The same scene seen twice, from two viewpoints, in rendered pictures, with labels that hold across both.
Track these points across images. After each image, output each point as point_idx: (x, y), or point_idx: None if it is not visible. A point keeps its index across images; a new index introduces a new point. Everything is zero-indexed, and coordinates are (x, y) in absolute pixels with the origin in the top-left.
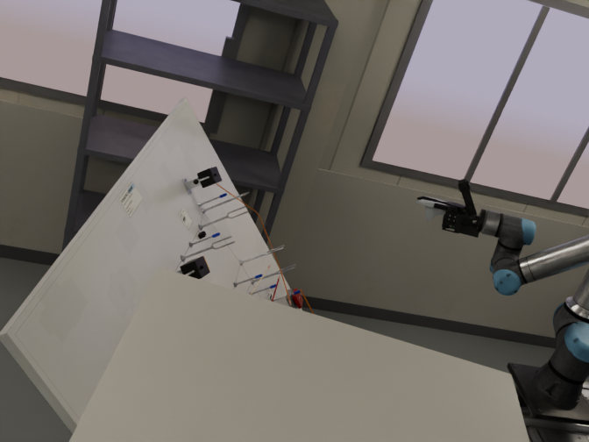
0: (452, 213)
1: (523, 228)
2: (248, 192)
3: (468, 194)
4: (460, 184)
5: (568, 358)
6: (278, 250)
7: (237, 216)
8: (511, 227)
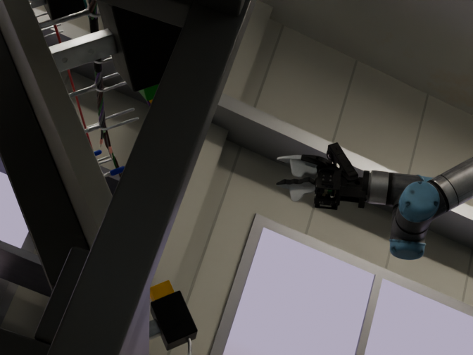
0: (326, 173)
1: (421, 177)
2: (62, 30)
3: (342, 153)
4: (330, 145)
5: None
6: (92, 125)
7: (47, 20)
8: (406, 177)
